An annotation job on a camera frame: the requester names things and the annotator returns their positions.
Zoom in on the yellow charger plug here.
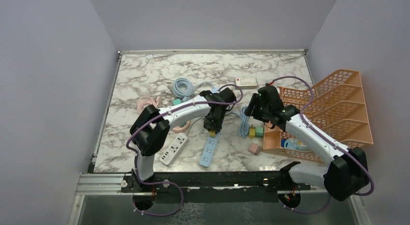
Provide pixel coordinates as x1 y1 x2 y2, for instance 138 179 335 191
209 130 217 138

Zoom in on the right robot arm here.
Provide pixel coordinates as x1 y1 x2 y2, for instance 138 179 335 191
245 85 375 201

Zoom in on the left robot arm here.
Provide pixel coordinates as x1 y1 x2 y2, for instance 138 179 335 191
126 85 243 192

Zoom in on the blue long power strip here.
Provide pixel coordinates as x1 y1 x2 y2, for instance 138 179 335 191
199 133 221 167

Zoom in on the green charger near rack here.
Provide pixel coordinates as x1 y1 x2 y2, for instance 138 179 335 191
255 126 264 138

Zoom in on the yellow charger near rack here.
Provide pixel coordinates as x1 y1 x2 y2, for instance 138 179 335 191
248 126 256 138

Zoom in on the white red small box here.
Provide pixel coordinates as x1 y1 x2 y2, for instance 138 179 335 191
234 77 258 90

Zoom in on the pink round power strip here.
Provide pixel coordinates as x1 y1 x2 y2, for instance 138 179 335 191
172 121 190 133

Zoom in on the white power strip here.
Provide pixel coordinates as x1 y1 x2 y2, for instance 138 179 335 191
160 133 188 165

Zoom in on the pink charger front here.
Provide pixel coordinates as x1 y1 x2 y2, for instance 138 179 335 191
248 143 261 155

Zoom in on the orange plastic file rack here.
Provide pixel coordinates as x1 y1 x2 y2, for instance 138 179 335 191
262 69 373 163

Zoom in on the blue usb cable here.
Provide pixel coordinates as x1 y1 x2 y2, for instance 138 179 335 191
232 106 257 139

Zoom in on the coiled blue power cord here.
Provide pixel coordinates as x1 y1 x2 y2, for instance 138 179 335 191
172 77 215 104

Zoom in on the pink coiled power cord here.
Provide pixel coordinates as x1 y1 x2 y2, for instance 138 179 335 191
137 96 163 114

